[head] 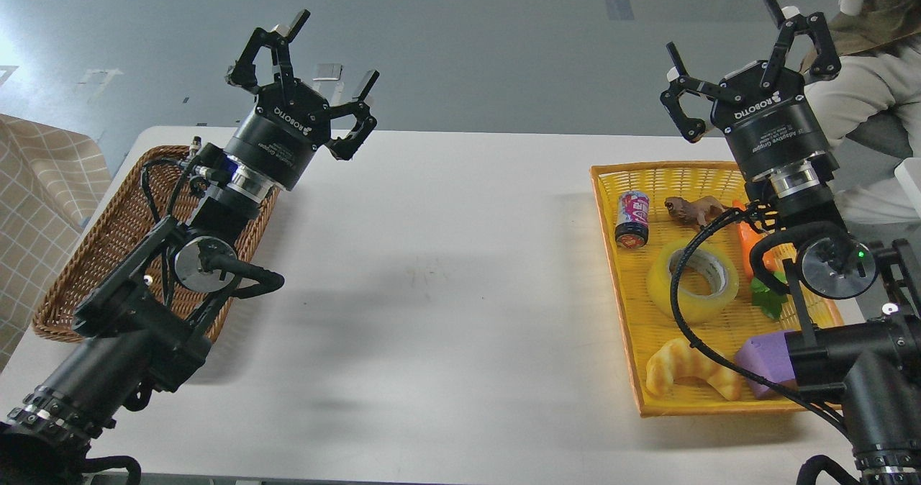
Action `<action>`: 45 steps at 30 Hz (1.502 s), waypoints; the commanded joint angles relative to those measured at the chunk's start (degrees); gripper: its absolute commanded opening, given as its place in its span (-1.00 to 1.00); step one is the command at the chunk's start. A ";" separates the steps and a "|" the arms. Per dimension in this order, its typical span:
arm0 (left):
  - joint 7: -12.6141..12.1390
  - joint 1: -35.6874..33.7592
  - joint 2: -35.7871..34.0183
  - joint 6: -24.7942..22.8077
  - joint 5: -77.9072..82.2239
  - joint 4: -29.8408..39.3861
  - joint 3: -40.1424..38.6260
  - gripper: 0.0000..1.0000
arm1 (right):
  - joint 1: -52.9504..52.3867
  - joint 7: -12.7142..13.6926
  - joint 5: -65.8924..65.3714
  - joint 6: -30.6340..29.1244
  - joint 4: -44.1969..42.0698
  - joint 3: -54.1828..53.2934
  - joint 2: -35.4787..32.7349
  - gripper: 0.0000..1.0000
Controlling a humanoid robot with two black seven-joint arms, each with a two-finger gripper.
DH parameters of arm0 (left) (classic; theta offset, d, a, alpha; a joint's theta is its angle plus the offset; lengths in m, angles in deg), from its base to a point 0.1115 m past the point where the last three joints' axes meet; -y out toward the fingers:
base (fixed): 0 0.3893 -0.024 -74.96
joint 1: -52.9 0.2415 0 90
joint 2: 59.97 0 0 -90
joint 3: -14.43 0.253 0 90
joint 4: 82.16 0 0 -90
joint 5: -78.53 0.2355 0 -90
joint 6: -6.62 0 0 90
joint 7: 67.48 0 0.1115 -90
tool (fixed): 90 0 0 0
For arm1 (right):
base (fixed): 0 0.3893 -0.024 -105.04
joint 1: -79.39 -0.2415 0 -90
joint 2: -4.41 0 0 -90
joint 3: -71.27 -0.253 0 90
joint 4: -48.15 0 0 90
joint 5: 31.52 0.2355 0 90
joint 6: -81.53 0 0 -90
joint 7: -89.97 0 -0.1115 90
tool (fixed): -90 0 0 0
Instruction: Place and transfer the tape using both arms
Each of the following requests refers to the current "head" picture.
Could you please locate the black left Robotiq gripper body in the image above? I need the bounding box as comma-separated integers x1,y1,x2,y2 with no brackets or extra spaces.
231,82,331,191

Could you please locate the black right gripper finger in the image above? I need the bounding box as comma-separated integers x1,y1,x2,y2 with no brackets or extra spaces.
660,42,742,144
762,0,841,89

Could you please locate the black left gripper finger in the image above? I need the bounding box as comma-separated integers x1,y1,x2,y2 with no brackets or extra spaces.
327,70,380,161
226,9,312,97

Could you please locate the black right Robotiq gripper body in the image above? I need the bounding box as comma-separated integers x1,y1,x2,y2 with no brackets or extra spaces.
711,61,839,183

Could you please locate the yellow tape roll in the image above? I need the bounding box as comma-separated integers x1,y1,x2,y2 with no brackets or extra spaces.
647,240,740,325

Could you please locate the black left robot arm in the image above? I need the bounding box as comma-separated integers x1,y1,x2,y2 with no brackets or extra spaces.
2,9,379,484

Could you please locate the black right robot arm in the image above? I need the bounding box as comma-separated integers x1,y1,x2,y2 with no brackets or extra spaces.
661,0,919,484

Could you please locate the seated person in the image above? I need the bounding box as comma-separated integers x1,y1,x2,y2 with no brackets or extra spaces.
800,0,921,225

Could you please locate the brown toy lion figure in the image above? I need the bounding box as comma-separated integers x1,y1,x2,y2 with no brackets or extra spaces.
664,196,726,228

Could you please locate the orange toy carrot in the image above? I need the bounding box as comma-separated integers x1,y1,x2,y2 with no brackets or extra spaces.
732,200,791,320

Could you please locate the brown wicker basket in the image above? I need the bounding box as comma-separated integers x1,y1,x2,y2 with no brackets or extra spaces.
32,146,278,342

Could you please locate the small soda can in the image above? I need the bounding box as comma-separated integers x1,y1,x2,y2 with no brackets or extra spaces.
614,190,649,249

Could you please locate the beige checkered cloth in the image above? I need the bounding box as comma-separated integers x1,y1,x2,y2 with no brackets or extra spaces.
1,115,111,365

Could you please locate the yellow plastic basket tray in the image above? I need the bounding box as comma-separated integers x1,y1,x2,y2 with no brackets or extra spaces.
590,160,799,417

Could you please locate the purple foam block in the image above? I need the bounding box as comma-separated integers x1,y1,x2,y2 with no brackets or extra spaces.
734,330,797,391

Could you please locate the toy croissant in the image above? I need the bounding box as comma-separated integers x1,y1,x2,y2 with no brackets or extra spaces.
645,338,741,401

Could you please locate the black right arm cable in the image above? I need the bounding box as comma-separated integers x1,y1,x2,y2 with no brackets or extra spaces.
669,208,857,435

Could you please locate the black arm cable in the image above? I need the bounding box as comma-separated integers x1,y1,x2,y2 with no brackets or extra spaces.
669,208,857,435
140,155,209,284

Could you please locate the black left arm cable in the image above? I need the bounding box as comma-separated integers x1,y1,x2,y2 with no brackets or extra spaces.
140,155,209,284

